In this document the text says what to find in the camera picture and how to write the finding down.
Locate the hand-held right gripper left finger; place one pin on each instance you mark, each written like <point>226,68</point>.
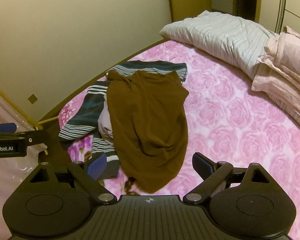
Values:
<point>98,166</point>

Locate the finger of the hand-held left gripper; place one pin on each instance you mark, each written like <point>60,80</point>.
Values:
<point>38,137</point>
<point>7,127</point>

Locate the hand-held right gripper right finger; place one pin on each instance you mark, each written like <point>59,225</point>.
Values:
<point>202,165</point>

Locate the brown garment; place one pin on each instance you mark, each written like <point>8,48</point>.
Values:
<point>145,120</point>

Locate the pale lilac garment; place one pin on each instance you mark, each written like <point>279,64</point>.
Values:
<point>105,125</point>

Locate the pink rose-patterned blanket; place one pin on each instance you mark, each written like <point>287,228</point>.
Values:
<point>240,135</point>

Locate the teal striped garment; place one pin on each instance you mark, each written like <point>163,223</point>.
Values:
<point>85,112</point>

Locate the pink quilt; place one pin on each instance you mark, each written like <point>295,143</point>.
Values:
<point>285,67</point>

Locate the white striped quilt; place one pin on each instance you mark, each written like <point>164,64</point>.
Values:
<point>222,37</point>

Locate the yellow wooden rail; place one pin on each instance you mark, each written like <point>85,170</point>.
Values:
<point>48,120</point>

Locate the gold wall plate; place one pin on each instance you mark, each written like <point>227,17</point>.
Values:
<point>32,98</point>

